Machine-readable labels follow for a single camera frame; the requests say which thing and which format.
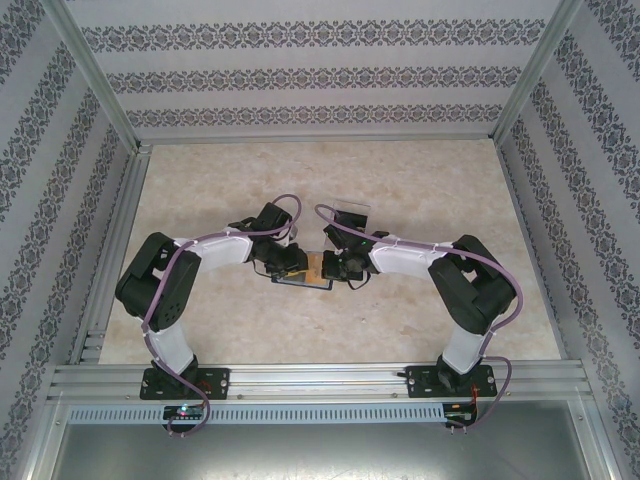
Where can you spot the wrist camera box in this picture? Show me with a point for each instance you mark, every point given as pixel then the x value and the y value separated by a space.
pixel 292 237
pixel 329 239

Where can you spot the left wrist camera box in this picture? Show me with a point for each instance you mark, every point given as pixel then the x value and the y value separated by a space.
pixel 292 237

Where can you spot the gold card grey stripe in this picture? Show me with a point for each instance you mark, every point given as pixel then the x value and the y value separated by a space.
pixel 315 267

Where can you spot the grey metal tray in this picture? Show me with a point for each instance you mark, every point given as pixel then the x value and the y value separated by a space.
pixel 320 455

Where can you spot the aluminium right frame post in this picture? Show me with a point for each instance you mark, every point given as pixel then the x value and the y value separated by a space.
pixel 537 65

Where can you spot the left circuit board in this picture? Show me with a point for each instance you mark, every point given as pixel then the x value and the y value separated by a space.
pixel 185 412

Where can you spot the circuit board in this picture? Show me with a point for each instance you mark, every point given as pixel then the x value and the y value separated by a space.
pixel 460 417
pixel 185 412

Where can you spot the clear acrylic box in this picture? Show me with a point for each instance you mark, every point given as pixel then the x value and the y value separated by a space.
pixel 352 204

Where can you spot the aluminium side rail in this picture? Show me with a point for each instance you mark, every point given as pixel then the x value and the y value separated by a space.
pixel 127 200

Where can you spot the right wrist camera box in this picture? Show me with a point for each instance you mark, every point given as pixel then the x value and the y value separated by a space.
pixel 329 239

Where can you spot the navy leather card holder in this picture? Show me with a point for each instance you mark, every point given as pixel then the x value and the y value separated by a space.
pixel 312 286

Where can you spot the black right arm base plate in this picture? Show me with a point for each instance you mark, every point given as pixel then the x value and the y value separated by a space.
pixel 417 382

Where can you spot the aluminium back frame beam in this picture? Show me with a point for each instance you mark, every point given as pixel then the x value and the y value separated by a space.
pixel 320 140

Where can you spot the aluminium frame post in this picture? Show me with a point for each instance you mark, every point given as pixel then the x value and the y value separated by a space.
pixel 537 65
pixel 94 65

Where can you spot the aluminium mounting rail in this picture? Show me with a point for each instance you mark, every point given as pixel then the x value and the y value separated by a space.
pixel 320 382

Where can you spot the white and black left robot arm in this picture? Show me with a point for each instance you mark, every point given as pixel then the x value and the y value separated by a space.
pixel 170 345

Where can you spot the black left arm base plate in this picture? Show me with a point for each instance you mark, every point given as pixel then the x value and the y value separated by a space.
pixel 220 382

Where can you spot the aluminium left frame post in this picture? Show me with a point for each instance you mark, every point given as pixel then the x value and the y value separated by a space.
pixel 94 65

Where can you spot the right circuit board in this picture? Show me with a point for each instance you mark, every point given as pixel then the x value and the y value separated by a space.
pixel 460 417

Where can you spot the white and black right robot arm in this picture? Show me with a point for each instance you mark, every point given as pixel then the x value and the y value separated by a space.
pixel 460 350

